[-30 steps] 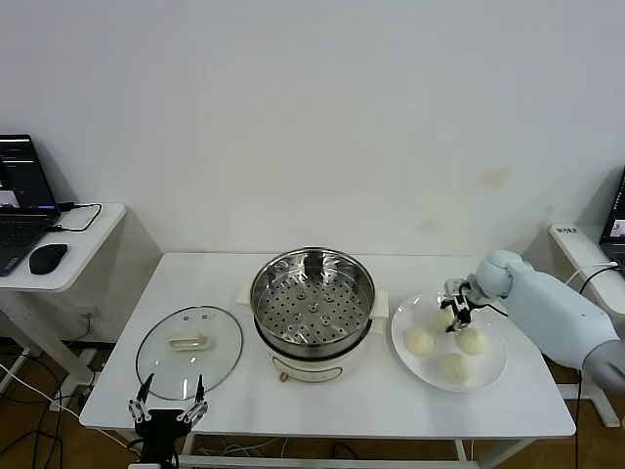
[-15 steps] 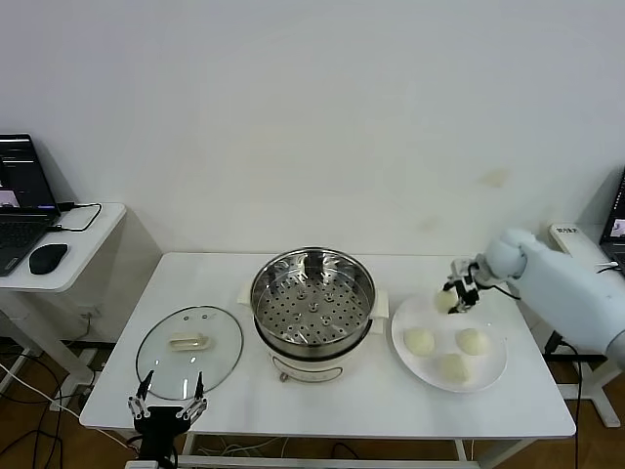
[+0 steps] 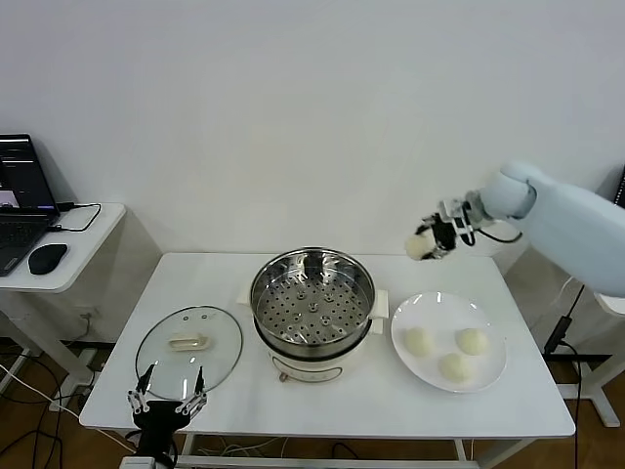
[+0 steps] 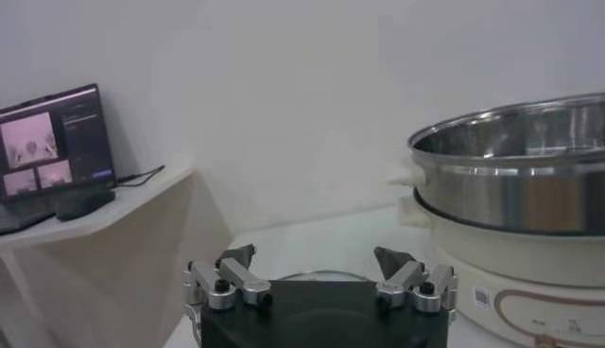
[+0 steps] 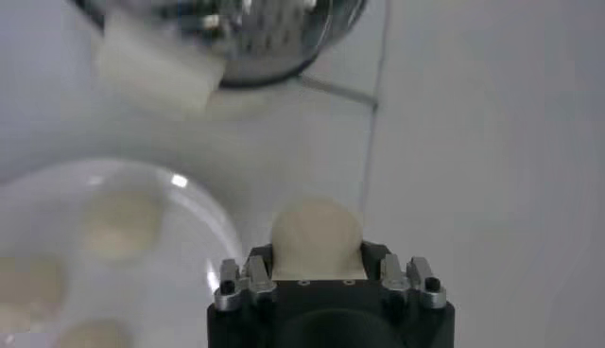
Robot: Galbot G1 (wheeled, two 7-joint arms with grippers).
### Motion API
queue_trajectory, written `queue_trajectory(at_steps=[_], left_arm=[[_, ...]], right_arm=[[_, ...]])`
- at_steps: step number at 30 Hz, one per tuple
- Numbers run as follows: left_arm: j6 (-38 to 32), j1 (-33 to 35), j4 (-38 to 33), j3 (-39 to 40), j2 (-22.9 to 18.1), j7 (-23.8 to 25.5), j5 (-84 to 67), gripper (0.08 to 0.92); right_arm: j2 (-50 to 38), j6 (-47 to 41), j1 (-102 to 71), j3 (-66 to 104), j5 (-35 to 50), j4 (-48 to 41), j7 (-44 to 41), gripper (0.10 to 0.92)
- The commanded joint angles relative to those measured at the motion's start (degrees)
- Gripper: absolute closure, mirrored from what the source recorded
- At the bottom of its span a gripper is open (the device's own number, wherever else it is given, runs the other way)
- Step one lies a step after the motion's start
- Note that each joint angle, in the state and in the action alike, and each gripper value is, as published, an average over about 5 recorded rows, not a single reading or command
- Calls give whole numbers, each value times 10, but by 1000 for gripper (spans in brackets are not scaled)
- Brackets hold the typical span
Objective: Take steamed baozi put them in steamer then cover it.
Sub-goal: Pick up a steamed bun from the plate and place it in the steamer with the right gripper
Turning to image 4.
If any cream electric pot base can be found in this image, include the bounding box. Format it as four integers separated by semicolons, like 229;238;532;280
396;188;605;348

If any black laptop charger cable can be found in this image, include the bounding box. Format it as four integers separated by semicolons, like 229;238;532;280
115;164;166;188

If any black computer mouse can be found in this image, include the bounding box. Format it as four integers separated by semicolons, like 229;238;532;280
55;186;117;222

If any white side desk with mouse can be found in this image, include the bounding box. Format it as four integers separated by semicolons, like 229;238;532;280
0;165;235;348

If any stainless steel steamer basket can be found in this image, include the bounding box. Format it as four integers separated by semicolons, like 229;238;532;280
387;92;605;236

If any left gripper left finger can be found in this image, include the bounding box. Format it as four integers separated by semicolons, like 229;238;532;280
182;243;274;313

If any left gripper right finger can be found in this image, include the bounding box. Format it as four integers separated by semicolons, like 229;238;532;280
372;245;458;314

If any glass lid with cream handle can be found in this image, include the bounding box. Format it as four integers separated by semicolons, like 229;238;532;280
276;269;377;284

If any black laptop with pink windows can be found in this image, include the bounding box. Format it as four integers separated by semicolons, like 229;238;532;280
0;83;118;236

